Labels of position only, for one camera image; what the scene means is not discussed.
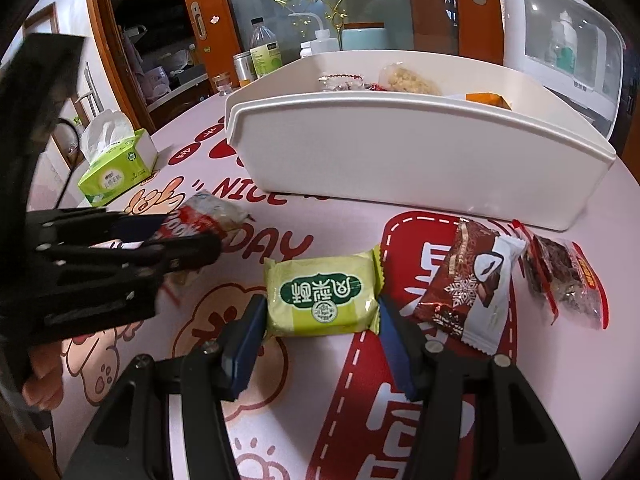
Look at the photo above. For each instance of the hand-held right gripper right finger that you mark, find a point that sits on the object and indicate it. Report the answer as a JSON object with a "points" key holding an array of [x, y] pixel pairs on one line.
{"points": [[397, 355]]}

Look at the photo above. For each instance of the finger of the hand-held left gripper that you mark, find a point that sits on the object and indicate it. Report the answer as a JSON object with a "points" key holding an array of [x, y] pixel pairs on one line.
{"points": [[135, 227], [175, 255]]}

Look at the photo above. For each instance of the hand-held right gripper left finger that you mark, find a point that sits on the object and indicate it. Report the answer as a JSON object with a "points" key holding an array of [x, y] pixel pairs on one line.
{"points": [[244, 347]]}

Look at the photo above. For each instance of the rice crisp packet red trim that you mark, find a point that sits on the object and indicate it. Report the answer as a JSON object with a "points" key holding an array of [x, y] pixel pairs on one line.
{"points": [[210, 215]]}

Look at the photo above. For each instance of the green snack packet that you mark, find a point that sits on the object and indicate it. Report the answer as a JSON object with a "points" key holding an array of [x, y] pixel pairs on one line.
{"points": [[320, 290]]}

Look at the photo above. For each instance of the white plastic bin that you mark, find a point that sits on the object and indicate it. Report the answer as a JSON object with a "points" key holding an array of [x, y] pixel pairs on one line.
{"points": [[400, 160]]}

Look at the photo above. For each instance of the orange snack packet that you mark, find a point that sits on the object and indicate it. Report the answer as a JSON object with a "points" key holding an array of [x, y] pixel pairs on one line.
{"points": [[487, 99]]}

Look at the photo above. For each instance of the clear rice crisp packet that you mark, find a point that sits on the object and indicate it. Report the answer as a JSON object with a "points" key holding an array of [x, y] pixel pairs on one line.
{"points": [[407, 79]]}

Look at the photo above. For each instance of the person's left hand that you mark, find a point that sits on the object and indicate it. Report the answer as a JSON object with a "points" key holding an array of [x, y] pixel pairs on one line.
{"points": [[45, 380]]}

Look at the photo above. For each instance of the green tissue box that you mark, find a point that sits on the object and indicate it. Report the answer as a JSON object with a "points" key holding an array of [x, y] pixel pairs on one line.
{"points": [[120, 170]]}

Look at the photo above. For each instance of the brown chocolate snack packet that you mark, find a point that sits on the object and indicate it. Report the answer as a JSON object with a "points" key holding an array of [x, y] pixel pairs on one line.
{"points": [[460, 280]]}

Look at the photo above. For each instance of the small glass jar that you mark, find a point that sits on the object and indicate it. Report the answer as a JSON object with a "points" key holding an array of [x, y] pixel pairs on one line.
{"points": [[223, 85]]}

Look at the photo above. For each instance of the red packet dark filling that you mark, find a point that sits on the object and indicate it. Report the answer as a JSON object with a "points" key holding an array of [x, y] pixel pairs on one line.
{"points": [[560, 270]]}

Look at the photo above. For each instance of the metal can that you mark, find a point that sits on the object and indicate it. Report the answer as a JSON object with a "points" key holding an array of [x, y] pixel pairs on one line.
{"points": [[244, 70]]}

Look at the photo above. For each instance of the wooden open shelf cabinet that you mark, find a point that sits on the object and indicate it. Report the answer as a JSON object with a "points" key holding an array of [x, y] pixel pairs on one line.
{"points": [[100, 35]]}

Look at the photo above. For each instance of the clear bottle green label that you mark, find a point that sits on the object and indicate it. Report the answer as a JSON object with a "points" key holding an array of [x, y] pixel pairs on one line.
{"points": [[265, 57]]}

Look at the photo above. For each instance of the red white snack packet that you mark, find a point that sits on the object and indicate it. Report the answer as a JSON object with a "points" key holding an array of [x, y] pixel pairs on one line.
{"points": [[342, 82]]}

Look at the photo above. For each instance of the white pill bottle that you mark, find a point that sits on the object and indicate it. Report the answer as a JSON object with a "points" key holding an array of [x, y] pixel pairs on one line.
{"points": [[306, 50]]}

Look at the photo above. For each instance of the white squeeze bottle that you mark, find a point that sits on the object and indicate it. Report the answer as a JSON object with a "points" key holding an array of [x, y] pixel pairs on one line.
{"points": [[327, 42]]}

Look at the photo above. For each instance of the glass door gold ornament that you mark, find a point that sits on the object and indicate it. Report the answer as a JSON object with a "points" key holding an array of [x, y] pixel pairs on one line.
{"points": [[280, 5]]}

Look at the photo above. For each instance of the teal ceramic canister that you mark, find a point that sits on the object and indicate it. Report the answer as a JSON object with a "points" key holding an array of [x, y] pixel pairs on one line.
{"points": [[365, 40]]}

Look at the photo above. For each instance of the white sterilizer cabinet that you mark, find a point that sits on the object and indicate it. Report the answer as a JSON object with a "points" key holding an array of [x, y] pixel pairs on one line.
{"points": [[515, 35]]}

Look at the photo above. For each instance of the white teal bottle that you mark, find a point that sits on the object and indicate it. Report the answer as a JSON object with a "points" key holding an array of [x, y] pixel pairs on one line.
{"points": [[562, 42]]}

